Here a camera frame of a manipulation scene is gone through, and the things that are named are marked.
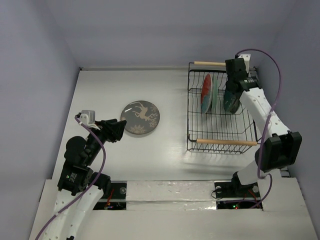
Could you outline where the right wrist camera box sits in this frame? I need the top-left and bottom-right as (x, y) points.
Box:
(237, 53), (251, 72)

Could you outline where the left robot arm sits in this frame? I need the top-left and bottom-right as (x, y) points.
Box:
(45, 113), (127, 240)

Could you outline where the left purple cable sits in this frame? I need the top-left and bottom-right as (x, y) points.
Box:
(36, 113), (107, 240)

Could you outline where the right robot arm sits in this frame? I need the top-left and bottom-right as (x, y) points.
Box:
(223, 54), (302, 196)

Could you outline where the red and teal plate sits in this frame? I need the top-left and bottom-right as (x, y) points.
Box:
(200, 73), (213, 114)

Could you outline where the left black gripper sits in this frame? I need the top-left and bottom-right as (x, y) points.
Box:
(85, 117), (127, 164)

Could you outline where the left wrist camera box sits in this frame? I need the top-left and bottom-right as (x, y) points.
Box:
(78, 110), (96, 126)

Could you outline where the black wire dish rack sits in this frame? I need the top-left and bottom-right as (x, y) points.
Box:
(186, 62), (261, 154)

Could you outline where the silver foil strip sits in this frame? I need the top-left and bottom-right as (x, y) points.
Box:
(125, 180), (217, 211)

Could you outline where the dark teal blossom plate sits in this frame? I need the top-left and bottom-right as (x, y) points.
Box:
(223, 90), (242, 115)

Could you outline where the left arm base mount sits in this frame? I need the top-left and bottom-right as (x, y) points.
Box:
(93, 181), (127, 211)

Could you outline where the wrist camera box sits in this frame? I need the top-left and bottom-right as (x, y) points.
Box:
(78, 110), (96, 126)
(237, 53), (251, 72)

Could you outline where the aluminium rail right side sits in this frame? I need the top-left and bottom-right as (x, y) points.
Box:
(250, 66), (290, 178)

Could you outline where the grey deer plate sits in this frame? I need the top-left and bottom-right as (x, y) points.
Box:
(120, 100), (160, 135)

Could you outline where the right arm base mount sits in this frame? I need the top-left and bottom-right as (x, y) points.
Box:
(211, 181), (263, 210)

